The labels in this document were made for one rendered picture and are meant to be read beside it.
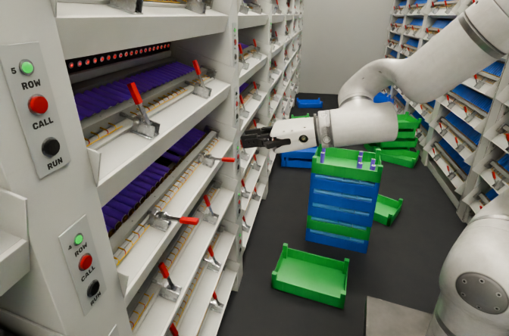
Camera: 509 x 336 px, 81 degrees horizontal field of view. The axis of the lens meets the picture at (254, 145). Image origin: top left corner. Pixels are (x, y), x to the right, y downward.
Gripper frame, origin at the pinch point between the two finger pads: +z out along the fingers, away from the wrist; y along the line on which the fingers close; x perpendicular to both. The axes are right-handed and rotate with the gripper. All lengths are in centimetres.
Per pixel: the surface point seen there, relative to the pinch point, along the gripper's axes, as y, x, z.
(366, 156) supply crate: 77, -45, -33
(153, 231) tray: -23.9, -7.7, 16.2
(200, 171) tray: 0.5, -7.7, 15.9
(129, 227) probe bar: -27.2, -4.0, 17.8
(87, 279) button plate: -42.5, 0.0, 11.9
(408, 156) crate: 177, -97, -77
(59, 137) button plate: -40.9, 17.5, 8.3
